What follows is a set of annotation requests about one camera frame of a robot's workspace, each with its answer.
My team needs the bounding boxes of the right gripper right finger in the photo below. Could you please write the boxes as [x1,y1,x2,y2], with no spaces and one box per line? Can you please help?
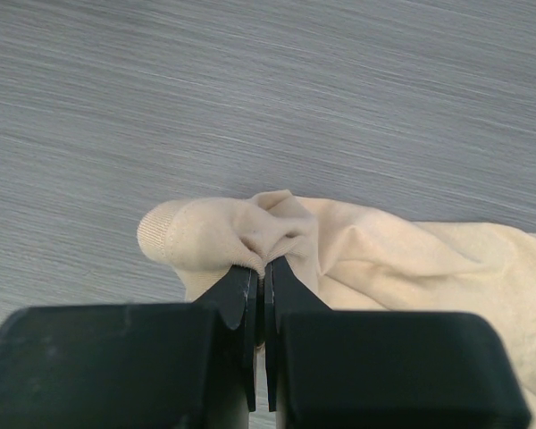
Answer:
[264,257,532,428]

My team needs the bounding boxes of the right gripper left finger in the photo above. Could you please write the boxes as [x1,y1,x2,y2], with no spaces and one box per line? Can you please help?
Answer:
[0,267,257,428]

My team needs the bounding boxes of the beige t shirt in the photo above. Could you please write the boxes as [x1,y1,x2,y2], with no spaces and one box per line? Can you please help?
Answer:
[137,190,536,427]

